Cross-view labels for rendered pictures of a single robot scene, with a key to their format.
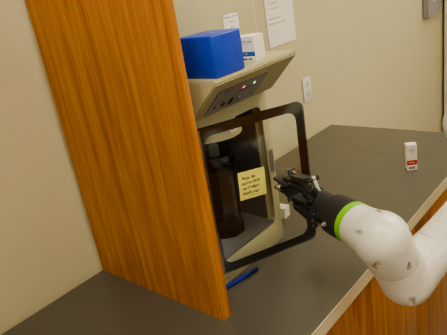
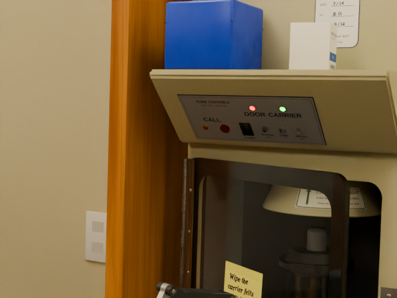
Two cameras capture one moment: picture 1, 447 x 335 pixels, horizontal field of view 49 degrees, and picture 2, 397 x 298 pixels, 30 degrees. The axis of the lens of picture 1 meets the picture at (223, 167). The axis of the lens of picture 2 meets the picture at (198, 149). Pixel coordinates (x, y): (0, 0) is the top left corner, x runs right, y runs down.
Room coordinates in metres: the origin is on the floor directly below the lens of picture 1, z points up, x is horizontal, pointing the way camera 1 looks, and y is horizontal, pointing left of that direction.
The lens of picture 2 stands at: (0.82, -0.99, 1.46)
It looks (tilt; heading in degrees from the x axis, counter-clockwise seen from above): 3 degrees down; 74
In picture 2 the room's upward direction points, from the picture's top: 2 degrees clockwise
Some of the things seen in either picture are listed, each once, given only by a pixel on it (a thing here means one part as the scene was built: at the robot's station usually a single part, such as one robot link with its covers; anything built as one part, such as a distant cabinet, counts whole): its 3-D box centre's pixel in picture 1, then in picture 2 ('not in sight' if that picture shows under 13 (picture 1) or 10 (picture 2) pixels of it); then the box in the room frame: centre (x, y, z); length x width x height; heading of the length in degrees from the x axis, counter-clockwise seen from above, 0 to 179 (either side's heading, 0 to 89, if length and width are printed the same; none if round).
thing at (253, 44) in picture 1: (250, 47); (313, 48); (1.21, -0.11, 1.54); 0.05 x 0.05 x 0.06; 55
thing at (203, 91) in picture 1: (243, 84); (275, 110); (1.18, -0.08, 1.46); 0.32 x 0.11 x 0.10; 136
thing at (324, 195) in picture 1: (322, 205); not in sight; (0.99, -0.20, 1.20); 0.09 x 0.07 x 0.08; 21
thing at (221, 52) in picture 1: (211, 53); (214, 38); (1.11, -0.02, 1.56); 0.10 x 0.10 x 0.09; 46
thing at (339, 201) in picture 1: (344, 217); not in sight; (0.92, -0.24, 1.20); 0.12 x 0.06 x 0.09; 111
